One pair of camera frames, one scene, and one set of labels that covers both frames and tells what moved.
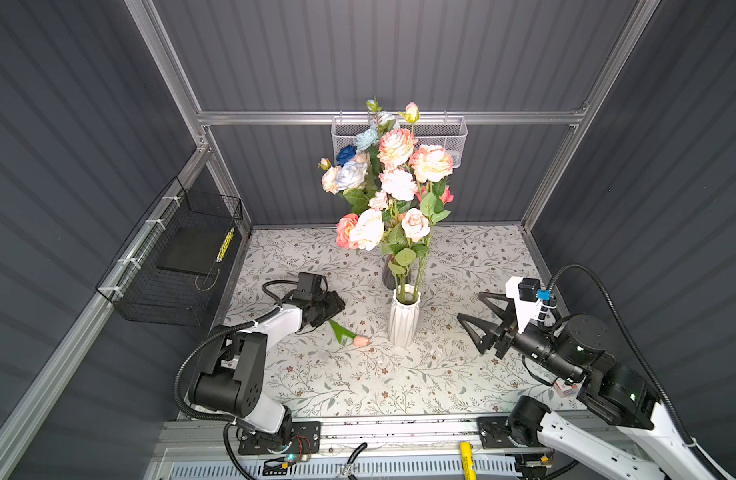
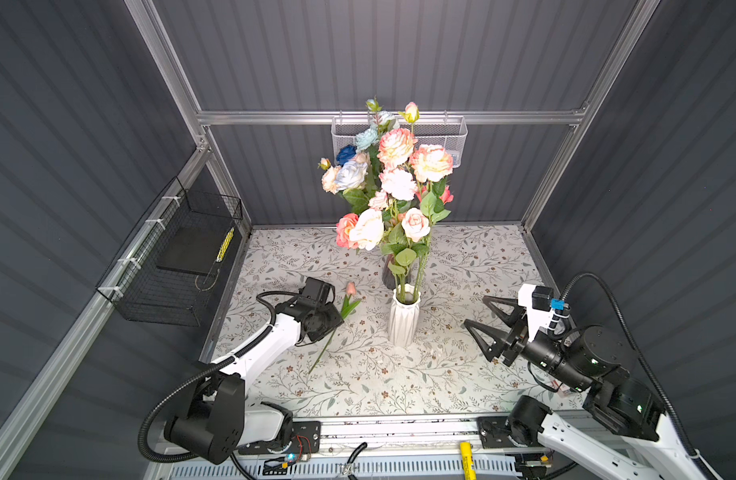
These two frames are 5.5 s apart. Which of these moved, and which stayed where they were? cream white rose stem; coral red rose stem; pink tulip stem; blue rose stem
Moved: pink tulip stem
Stayed: blue rose stem; cream white rose stem; coral red rose stem
